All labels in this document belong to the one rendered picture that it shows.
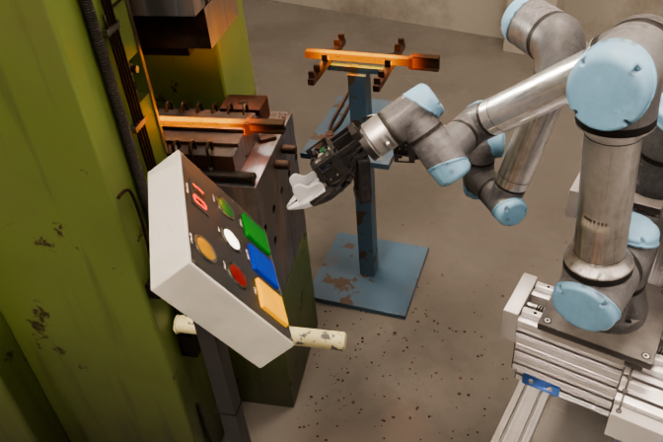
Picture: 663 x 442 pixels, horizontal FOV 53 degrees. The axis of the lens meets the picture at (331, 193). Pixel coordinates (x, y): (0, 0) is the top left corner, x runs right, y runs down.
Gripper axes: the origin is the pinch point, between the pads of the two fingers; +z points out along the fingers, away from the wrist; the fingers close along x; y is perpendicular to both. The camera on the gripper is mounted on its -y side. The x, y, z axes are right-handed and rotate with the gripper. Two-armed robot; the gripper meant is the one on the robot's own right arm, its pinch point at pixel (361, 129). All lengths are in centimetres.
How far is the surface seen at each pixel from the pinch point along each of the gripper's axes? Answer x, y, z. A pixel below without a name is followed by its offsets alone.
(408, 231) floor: 79, 100, -4
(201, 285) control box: -73, -15, 13
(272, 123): -1.1, -1.2, 23.0
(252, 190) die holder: -15.9, 9.6, 25.7
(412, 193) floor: 107, 100, -3
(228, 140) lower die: -6.6, 1.0, 33.7
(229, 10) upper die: 1.7, -30.4, 30.7
